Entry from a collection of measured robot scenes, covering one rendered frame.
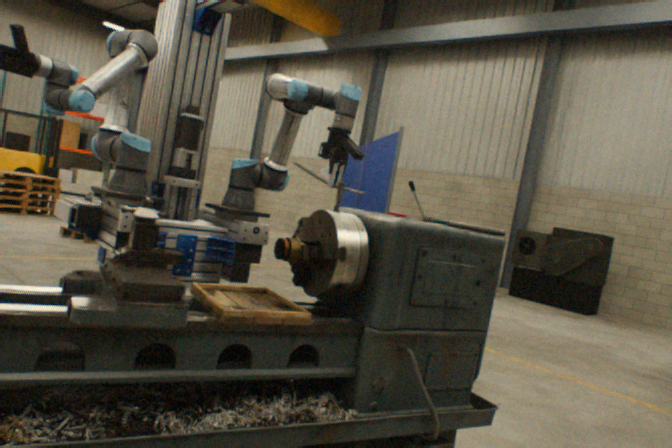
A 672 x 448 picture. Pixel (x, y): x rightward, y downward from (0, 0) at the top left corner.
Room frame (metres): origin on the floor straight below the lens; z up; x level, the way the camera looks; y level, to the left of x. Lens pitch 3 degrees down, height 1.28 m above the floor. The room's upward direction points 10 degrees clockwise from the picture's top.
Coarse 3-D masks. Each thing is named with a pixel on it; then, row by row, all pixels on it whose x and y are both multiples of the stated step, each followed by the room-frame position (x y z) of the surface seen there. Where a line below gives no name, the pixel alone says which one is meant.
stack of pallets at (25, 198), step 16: (0, 176) 9.55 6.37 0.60; (16, 176) 9.48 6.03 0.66; (32, 176) 9.38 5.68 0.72; (0, 192) 9.61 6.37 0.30; (16, 192) 9.49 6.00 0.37; (32, 192) 9.43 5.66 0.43; (48, 192) 9.69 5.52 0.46; (0, 208) 9.62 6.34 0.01; (16, 208) 9.52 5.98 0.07; (32, 208) 9.43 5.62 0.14; (48, 208) 9.69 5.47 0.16
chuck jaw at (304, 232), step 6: (300, 222) 1.89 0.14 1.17; (306, 222) 1.87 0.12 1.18; (300, 228) 1.84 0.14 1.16; (306, 228) 1.86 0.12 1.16; (312, 228) 1.87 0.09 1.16; (294, 234) 1.82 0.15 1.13; (300, 234) 1.83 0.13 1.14; (306, 234) 1.84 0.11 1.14; (312, 234) 1.86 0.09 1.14; (300, 240) 1.81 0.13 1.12; (306, 240) 1.83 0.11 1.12; (312, 240) 1.84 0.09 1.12; (318, 240) 1.85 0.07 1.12
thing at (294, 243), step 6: (276, 240) 1.79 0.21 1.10; (282, 240) 1.75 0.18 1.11; (288, 240) 1.77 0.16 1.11; (294, 240) 1.77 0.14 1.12; (276, 246) 1.79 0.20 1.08; (282, 246) 1.74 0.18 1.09; (288, 246) 1.75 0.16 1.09; (294, 246) 1.75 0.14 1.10; (300, 246) 1.76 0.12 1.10; (276, 252) 1.78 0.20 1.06; (282, 252) 1.74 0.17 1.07; (288, 252) 1.75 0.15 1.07; (294, 252) 1.75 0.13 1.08; (300, 252) 1.76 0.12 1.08; (276, 258) 1.77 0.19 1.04; (282, 258) 1.75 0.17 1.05; (288, 258) 1.75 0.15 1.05; (294, 258) 1.76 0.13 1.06; (300, 258) 1.79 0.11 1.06
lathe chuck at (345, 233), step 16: (320, 224) 1.84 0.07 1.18; (336, 224) 1.75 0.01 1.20; (352, 224) 1.80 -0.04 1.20; (320, 240) 1.82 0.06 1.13; (336, 240) 1.73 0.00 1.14; (352, 240) 1.75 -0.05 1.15; (352, 256) 1.74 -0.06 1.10; (320, 272) 1.79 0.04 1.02; (336, 272) 1.71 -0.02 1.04; (352, 272) 1.75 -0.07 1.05; (320, 288) 1.77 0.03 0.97
